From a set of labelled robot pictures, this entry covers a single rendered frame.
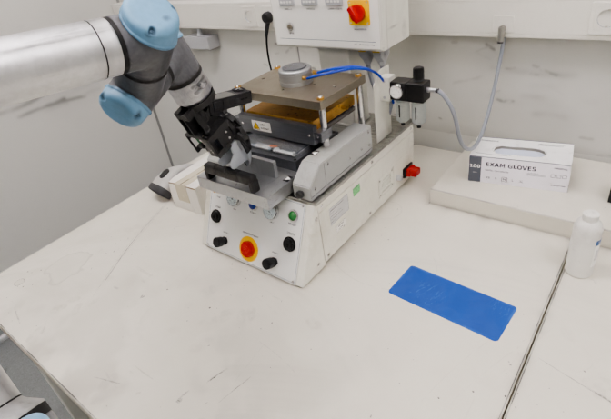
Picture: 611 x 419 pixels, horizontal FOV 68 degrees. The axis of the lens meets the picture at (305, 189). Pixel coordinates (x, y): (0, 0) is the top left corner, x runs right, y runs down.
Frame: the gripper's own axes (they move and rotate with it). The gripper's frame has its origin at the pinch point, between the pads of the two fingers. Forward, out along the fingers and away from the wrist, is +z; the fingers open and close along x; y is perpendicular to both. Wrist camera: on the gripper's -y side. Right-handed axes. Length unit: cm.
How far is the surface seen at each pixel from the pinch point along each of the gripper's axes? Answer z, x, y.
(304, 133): 0.3, 8.9, -10.5
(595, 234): 21, 65, -17
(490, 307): 26, 52, 2
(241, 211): 12.2, -3.7, 6.9
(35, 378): 78, -105, 78
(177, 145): 73, -133, -44
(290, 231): 12.5, 11.7, 7.3
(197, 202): 20.4, -27.9, 5.2
